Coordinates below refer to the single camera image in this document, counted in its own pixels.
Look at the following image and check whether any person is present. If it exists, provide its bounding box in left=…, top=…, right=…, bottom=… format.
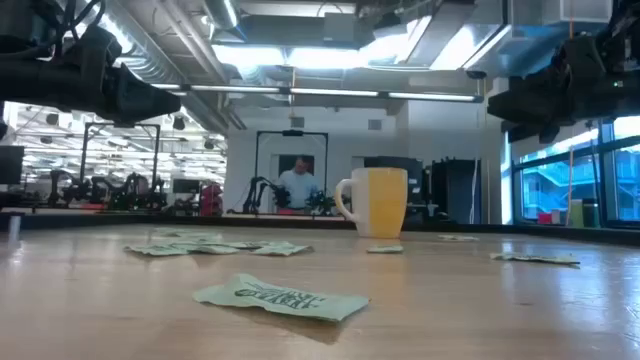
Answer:
left=274, top=155, right=321, bottom=211

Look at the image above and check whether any small black background monitor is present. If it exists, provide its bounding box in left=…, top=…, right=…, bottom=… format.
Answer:
left=172, top=178, right=201, bottom=195

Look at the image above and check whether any black cabinet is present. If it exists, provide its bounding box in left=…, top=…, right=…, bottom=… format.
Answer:
left=430, top=158, right=483, bottom=225

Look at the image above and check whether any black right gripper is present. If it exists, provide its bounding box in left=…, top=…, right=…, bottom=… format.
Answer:
left=487, top=69, right=640, bottom=145

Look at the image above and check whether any silver round ceiling duct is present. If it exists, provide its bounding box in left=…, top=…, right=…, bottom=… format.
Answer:
left=202, top=0, right=241, bottom=30

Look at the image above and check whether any black background gantry frame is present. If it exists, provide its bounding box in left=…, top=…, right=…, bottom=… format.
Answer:
left=79, top=122, right=162, bottom=201
left=254, top=129, right=330, bottom=214

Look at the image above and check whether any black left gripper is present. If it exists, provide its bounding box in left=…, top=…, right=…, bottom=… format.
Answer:
left=0, top=49, right=182, bottom=124

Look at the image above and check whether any red storage rack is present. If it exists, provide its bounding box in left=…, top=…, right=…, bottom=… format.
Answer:
left=199, top=182, right=225, bottom=217

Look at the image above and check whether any dark green bottle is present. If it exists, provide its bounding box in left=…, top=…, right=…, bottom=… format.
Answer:
left=582, top=198, right=600, bottom=229

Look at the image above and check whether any black aluminium table frame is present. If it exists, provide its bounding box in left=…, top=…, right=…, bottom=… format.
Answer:
left=0, top=212, right=640, bottom=247

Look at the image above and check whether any yellow and white mug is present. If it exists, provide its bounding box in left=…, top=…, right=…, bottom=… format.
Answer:
left=333, top=167, right=409, bottom=240

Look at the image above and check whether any black box behind mug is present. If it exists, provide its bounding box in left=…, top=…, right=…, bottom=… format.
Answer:
left=363, top=156, right=425, bottom=204

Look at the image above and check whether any light green bottle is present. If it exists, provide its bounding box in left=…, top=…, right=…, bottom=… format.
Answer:
left=568, top=198, right=585, bottom=229

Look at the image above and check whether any long ceiling light bar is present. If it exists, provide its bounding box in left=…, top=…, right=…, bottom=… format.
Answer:
left=149, top=82, right=485, bottom=104

